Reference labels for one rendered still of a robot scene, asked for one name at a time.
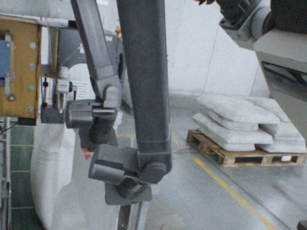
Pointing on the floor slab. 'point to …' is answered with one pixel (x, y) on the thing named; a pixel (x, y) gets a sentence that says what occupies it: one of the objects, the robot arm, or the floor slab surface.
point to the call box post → (141, 215)
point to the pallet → (228, 160)
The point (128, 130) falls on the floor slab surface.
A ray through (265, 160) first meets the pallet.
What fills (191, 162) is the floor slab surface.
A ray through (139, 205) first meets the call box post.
